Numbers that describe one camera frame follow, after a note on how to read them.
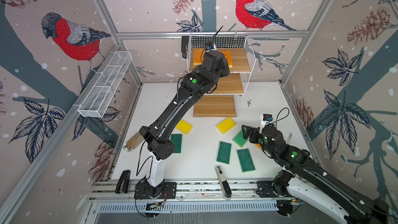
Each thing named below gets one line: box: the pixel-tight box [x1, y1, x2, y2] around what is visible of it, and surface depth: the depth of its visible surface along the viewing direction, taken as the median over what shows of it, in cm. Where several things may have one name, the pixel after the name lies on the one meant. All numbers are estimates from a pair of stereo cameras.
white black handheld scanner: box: [215, 165, 233, 201], surface depth 73 cm
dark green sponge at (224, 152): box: [216, 141, 232, 165], surface depth 86 cm
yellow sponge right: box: [215, 116, 237, 135], surface depth 99 cm
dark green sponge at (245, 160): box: [236, 148, 256, 173], surface depth 83 cm
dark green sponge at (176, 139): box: [170, 133, 183, 153], surface depth 91 cm
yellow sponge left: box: [175, 119, 194, 136], surface depth 97 cm
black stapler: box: [115, 169, 131, 194], surface depth 77 cm
